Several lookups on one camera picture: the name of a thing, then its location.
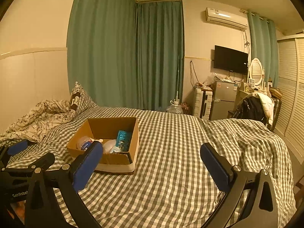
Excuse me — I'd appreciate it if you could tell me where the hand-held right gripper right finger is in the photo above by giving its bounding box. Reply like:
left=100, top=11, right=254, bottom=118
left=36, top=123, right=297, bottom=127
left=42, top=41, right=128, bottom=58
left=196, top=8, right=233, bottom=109
left=200, top=143, right=279, bottom=228

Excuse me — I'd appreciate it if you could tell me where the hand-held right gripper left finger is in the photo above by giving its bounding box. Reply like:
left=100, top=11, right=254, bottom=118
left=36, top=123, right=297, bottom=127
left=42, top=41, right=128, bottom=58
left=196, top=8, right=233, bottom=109
left=24, top=141, right=104, bottom=228

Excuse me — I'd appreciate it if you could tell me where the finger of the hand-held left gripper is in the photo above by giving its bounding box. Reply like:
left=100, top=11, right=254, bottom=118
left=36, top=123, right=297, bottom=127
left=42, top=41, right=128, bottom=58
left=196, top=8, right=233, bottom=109
left=0, top=152, right=56, bottom=179
left=0, top=140, right=29, bottom=164

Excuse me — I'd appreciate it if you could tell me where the plastic bottle with blue label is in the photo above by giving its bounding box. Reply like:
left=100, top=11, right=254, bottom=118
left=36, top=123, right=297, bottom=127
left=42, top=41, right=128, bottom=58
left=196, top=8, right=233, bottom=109
left=76, top=136, right=96, bottom=151

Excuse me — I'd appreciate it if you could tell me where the brown cardboard box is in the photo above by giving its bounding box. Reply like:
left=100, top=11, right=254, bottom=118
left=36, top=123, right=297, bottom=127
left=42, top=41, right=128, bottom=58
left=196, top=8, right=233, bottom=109
left=66, top=117, right=139, bottom=175

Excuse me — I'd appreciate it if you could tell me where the teal blister pack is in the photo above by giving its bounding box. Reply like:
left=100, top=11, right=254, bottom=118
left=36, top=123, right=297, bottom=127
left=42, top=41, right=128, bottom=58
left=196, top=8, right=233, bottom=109
left=116, top=130, right=132, bottom=151

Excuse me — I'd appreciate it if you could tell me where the floral patterned quilt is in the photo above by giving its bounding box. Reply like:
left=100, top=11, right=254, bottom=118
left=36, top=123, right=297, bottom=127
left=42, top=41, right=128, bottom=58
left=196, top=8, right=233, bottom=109
left=0, top=99, right=79, bottom=143

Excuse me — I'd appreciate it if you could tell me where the checked pillow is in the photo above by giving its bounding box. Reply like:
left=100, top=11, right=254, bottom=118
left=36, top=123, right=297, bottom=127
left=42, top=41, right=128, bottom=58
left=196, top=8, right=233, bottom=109
left=71, top=81, right=98, bottom=112

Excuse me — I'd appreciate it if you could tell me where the white ribbed suitcase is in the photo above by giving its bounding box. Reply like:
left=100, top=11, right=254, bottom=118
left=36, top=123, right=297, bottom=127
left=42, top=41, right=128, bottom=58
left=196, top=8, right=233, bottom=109
left=192, top=87, right=214, bottom=120

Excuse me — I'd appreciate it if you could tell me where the floral patterned bag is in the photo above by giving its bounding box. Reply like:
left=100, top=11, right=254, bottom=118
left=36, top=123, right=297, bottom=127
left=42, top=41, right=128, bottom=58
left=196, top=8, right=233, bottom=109
left=180, top=102, right=192, bottom=114

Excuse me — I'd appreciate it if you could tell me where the black jacket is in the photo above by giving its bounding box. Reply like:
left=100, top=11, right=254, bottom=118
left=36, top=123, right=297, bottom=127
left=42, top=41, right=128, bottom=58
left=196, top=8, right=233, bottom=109
left=231, top=97, right=265, bottom=125

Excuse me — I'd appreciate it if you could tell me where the small grey fridge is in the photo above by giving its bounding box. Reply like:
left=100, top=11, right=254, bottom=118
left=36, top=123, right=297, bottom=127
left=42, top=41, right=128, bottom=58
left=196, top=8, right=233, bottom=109
left=210, top=80, right=237, bottom=121

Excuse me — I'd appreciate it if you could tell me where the clear water jug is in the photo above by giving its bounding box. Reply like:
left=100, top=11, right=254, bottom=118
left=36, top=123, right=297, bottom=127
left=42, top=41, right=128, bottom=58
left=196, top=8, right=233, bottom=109
left=166, top=101, right=184, bottom=115

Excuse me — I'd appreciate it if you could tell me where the white jacket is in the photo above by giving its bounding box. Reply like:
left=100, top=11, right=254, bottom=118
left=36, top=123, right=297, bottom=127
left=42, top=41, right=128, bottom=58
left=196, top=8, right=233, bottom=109
left=252, top=93, right=275, bottom=127

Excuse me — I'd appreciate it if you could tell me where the cream dressing table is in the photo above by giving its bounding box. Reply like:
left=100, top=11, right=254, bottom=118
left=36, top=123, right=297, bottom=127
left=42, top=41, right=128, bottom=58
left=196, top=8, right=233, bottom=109
left=239, top=85, right=273, bottom=101

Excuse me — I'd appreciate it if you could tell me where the dark chair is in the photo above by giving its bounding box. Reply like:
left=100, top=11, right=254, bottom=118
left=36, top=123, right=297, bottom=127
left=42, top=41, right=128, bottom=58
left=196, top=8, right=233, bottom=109
left=266, top=95, right=282, bottom=132

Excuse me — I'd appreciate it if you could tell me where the brown wooden chair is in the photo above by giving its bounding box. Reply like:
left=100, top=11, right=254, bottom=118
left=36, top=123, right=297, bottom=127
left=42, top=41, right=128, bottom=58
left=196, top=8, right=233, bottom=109
left=294, top=178, right=304, bottom=205

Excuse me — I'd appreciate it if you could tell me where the clear plastic bag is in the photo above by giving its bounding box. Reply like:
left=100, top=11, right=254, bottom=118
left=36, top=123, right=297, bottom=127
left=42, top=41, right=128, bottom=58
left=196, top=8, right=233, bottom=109
left=204, top=72, right=218, bottom=86

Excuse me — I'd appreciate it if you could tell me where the white pole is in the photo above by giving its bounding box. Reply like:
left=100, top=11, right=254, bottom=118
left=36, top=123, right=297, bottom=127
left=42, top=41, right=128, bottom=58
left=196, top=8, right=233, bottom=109
left=174, top=55, right=181, bottom=105

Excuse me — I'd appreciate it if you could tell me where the white oval vanity mirror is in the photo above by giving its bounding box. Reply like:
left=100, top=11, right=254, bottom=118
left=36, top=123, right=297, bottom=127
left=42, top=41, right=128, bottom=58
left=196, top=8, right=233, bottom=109
left=247, top=57, right=265, bottom=86

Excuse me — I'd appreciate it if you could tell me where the white louvered wardrobe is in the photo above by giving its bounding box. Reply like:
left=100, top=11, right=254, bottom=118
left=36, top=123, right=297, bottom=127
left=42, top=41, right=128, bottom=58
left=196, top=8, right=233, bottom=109
left=273, top=34, right=304, bottom=148

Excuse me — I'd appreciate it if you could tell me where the wide green curtain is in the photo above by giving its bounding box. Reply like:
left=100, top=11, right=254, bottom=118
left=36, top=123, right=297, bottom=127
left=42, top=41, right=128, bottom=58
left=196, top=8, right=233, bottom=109
left=67, top=0, right=143, bottom=111

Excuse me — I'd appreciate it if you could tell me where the green corner curtain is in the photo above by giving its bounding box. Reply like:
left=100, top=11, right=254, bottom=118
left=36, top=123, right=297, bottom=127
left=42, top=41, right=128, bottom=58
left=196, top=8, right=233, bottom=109
left=135, top=0, right=185, bottom=111

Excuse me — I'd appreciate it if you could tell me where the narrow green curtain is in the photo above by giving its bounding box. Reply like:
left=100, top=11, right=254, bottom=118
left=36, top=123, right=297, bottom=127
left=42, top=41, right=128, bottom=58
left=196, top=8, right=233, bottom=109
left=247, top=11, right=279, bottom=89

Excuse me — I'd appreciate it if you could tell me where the white air conditioner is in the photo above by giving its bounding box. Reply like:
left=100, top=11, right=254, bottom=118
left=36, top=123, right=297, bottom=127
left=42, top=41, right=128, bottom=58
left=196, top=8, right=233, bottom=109
left=205, top=7, right=248, bottom=31

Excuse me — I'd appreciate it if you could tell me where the hanging wall cable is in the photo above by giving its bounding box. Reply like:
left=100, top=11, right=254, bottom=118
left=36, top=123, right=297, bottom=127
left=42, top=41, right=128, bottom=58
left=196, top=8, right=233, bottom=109
left=189, top=60, right=200, bottom=86

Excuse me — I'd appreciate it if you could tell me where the black wall television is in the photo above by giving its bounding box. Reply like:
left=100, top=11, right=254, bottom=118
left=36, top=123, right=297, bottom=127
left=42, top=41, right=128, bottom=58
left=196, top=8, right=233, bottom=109
left=213, top=45, right=249, bottom=75

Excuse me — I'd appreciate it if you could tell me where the air conditioner cable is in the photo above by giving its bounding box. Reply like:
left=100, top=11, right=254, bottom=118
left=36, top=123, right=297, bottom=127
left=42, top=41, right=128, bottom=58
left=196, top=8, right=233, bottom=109
left=242, top=30, right=251, bottom=53

